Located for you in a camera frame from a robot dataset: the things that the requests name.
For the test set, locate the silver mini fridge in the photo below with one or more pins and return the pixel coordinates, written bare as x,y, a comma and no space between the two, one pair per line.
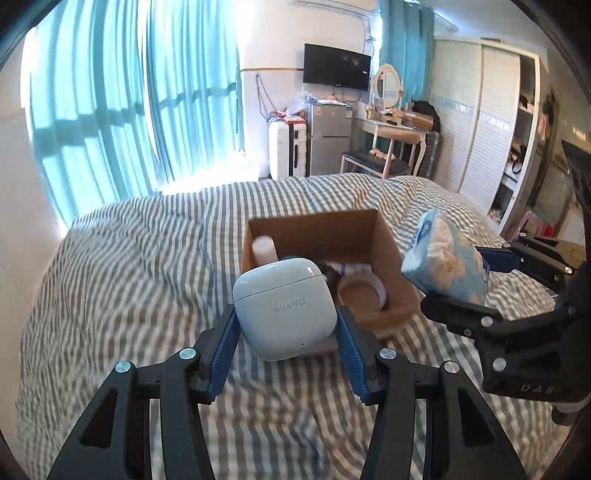
328,138

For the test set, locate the white tape roll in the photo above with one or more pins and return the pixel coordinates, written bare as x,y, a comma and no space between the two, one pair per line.
379,290

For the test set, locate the wide blue curtain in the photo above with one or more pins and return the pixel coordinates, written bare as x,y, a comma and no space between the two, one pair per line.
92,115

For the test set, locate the white slatted wardrobe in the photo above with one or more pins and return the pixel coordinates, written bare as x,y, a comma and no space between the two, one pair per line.
485,129

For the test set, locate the dark suitcase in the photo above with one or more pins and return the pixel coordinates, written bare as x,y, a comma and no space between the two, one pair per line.
431,154

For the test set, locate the wooden box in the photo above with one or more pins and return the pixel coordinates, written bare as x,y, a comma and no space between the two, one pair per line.
415,120

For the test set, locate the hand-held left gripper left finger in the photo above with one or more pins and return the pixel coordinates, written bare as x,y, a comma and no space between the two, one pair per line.
221,355

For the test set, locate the cardboard box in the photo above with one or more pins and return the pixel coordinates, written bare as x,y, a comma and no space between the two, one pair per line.
323,240

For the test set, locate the grey checked blanket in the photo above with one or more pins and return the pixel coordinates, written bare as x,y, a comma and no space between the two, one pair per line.
138,277

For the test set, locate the wooden chair with dark seat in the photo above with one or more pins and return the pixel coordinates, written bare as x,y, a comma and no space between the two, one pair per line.
369,159

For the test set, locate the white oval vanity mirror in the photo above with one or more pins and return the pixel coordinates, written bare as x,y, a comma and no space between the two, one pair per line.
387,85

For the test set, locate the clear plastic bag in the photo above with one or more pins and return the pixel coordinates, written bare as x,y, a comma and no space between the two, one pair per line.
300,106

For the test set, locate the clear round cotton swab container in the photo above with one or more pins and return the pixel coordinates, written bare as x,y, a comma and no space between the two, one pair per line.
353,268

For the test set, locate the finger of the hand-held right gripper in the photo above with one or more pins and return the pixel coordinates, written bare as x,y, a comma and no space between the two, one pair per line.
461,314
496,261

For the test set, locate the light blue tissue packet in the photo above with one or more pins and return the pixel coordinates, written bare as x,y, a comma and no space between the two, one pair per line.
443,263

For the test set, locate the white earbuds case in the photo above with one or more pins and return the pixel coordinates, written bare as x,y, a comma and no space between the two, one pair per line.
281,309

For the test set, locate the white suitcase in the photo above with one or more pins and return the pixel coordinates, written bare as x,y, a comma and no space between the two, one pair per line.
286,150

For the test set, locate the white dressing table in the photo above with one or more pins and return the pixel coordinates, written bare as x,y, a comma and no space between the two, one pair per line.
406,134

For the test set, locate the black bag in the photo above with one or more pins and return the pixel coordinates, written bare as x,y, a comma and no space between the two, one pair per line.
425,114

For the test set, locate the black wall television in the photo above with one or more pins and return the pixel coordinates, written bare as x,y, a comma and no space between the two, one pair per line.
337,67

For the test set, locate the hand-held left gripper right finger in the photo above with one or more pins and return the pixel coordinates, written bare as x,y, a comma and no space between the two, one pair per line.
354,357

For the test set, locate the blue curtain beside wardrobe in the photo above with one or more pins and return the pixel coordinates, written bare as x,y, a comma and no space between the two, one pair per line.
406,46

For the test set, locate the narrow blue curtain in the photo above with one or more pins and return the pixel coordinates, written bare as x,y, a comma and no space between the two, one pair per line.
203,83

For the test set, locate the white small bottle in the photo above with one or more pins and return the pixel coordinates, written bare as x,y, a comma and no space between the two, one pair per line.
264,251

